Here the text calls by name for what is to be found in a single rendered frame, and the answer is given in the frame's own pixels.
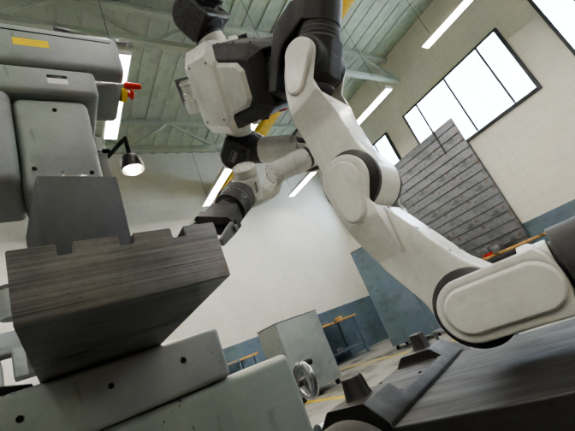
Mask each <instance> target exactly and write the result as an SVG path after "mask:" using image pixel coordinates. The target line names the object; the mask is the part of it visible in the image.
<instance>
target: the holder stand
mask: <svg viewBox="0 0 575 431"><path fill-rule="evenodd" d="M109 236H118V239H119V243H120V245H129V241H130V239H131V234H130V231H129V227H128V224H127V217H126V213H125V210H124V206H123V202H122V196H121V193H120V189H119V185H118V181H117V178H116V177H103V176H89V175H85V174H65V175H61V176H37V177H36V179H35V184H34V189H33V199H32V205H31V210H30V216H29V221H28V226H27V236H26V240H27V248H30V247H37V246H43V245H55V246H56V253H57V255H58V256H60V255H66V254H71V253H72V245H73V243H74V241H80V240H86V239H97V238H103V237H109Z"/></svg>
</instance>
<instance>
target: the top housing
mask: <svg viewBox="0 0 575 431"><path fill-rule="evenodd" d="M0 64H2V65H11V66H21V67H29V68H46V69H55V70H64V71H73V72H82V73H89V74H92V75H93V76H94V79H95V81H103V82H113V83H122V82H123V76H124V70H123V66H122V61H121V58H120V55H119V52H118V49H117V46H116V43H115V42H114V41H113V40H110V39H106V38H94V37H88V36H83V35H77V34H71V33H65V32H54V31H49V30H43V29H37V28H31V27H20V26H14V25H9V24H3V23H0ZM96 86H97V89H98V111H97V119H96V121H114V120H116V118H117V114H118V109H119V102H120V97H121V92H122V88H121V87H118V86H98V85H96Z"/></svg>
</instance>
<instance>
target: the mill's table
mask: <svg viewBox="0 0 575 431"><path fill-rule="evenodd" d="M4 253H5V260H6V268H7V276H8V283H9V297H10V305H11V312H12V320H13V327H14V329H15V331H16V333H17V335H18V338H19V340H20V342H21V344H22V346H23V348H24V350H25V353H26V354H27V357H28V359H29V361H30V363H31V365H32V367H33V370H34V372H35V374H36V376H37V377H38V380H39V383H43V382H46V381H50V380H54V379H56V378H59V377H62V376H65V375H69V374H72V373H74V372H77V371H80V370H83V369H88V368H91V367H93V366H96V365H99V364H101V363H106V362H108V361H112V360H115V359H117V358H120V357H125V356H127V355H130V354H133V353H135V352H138V351H143V350H146V349H149V348H152V347H154V346H157V345H161V344H162V343H163V342H164V341H165V340H166V339H167V338H168V337H169V336H170V335H171V334H172V333H173V332H174V331H175V330H176V329H177V328H178V327H179V326H180V325H181V324H182V323H183V322H184V321H185V320H186V319H187V318H188V317H189V316H190V315H191V314H192V313H193V312H194V311H195V310H196V309H197V308H198V307H199V306H200V305H201V304H202V303H203V302H204V301H205V300H206V299H207V298H208V297H209V296H210V295H211V294H212V293H213V292H214V291H215V290H216V289H217V288H218V287H219V286H220V285H221V284H222V283H223V282H224V281H225V280H226V279H227V278H228V277H229V276H230V272H229V269H228V265H227V262H226V259H225V256H224V254H223V251H222V247H221V244H220V241H219V238H218V236H217V233H216V229H215V226H214V223H213V222H207V223H201V224H195V225H189V226H183V227H182V229H181V231H180V232H179V234H178V236H177V237H173V236H172V233H171V230H170V229H169V228H165V229H158V230H152V231H146V232H140V233H133V234H132V236H131V239H130V241H129V245H120V243H119V239H118V236H109V237H103V238H97V239H86V240H80V241H74V243H73V245H72V253H71V254H66V255H60V256H58V255H57V253H56V246H55V245H43V246H37V247H30V248H24V249H18V250H12V251H6V252H4Z"/></svg>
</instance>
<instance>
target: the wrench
mask: <svg viewBox="0 0 575 431"><path fill-rule="evenodd" d="M53 30H54V31H58V32H65V33H71V34H77V35H83V36H88V37H94V38H102V37H97V36H92V35H86V34H81V33H76V32H69V31H68V29H66V28H62V27H53ZM106 39H110V40H113V41H114V42H115V43H116V45H120V46H125V47H130V48H133V42H128V41H122V40H117V39H112V38H106Z"/></svg>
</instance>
